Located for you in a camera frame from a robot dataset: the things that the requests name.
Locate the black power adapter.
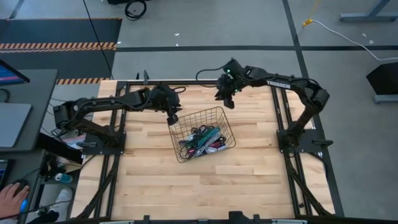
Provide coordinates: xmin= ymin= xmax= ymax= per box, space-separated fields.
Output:
xmin=50 ymin=128 xmax=68 ymax=138

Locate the coiled black floor cable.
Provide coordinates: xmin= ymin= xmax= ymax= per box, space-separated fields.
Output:
xmin=124 ymin=0 xmax=148 ymax=22

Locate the grey stand base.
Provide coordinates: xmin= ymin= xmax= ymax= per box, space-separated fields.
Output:
xmin=373 ymin=94 xmax=398 ymax=105

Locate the thin black hanging cable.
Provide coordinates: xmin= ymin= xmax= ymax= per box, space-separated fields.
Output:
xmin=81 ymin=0 xmax=114 ymax=81

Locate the backlit keyboard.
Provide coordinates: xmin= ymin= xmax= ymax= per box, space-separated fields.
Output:
xmin=0 ymin=160 xmax=9 ymax=183

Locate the grey table leg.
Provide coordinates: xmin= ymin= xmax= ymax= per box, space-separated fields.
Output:
xmin=338 ymin=0 xmax=398 ymax=23

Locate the black box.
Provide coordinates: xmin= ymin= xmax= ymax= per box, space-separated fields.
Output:
xmin=365 ymin=61 xmax=398 ymax=96

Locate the black blocky object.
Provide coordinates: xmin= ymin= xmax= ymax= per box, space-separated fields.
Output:
xmin=228 ymin=210 xmax=253 ymax=224

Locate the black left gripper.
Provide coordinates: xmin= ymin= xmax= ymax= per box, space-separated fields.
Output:
xmin=162 ymin=93 xmax=183 ymax=126

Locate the teal USB-C cable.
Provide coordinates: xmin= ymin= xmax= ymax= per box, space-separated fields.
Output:
xmin=177 ymin=126 xmax=222 ymax=151

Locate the yellow hanging cord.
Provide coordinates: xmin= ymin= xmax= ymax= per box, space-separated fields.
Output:
xmin=302 ymin=0 xmax=320 ymax=28

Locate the grey laptop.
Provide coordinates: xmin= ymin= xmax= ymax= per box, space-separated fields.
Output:
xmin=0 ymin=103 xmax=33 ymax=148

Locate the gold wire basket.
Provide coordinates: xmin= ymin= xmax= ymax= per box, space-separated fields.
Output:
xmin=167 ymin=106 xmax=237 ymax=164

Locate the red USB-C cable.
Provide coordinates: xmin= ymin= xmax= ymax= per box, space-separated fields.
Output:
xmin=185 ymin=138 xmax=227 ymax=156

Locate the black low desk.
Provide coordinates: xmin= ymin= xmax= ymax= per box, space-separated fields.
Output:
xmin=0 ymin=149 xmax=47 ymax=224

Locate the computer monitor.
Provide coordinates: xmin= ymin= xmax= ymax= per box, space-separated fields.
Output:
xmin=0 ymin=58 xmax=31 ymax=86

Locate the black desk support bar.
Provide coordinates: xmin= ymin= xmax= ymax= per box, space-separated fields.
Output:
xmin=37 ymin=133 xmax=83 ymax=165

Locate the person's foot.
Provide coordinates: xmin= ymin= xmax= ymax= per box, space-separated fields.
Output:
xmin=50 ymin=187 xmax=74 ymax=220

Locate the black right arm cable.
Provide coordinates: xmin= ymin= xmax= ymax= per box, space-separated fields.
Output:
xmin=195 ymin=65 xmax=227 ymax=88

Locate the black computer mouse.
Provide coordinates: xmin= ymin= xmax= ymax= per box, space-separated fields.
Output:
xmin=12 ymin=179 xmax=30 ymax=215

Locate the black aluminium table frame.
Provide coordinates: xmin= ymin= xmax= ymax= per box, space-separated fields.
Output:
xmin=71 ymin=78 xmax=331 ymax=224

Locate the white floor cable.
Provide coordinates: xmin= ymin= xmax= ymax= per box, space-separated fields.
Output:
xmin=312 ymin=19 xmax=398 ymax=62

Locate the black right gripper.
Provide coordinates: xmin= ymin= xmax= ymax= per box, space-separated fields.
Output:
xmin=215 ymin=81 xmax=239 ymax=110

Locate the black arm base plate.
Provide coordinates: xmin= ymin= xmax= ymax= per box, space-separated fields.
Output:
xmin=275 ymin=128 xmax=334 ymax=154
xmin=81 ymin=130 xmax=127 ymax=156

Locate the grey braided USB-C cable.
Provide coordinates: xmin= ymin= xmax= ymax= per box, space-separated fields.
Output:
xmin=198 ymin=133 xmax=222 ymax=155

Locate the person's hand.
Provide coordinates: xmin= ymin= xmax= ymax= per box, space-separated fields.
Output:
xmin=0 ymin=182 xmax=31 ymax=220

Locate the long thick black cable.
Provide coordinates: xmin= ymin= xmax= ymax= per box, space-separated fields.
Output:
xmin=179 ymin=124 xmax=220 ymax=160

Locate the black hazard-striped floor mat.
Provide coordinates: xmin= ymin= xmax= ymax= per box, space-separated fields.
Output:
xmin=0 ymin=17 xmax=123 ymax=85

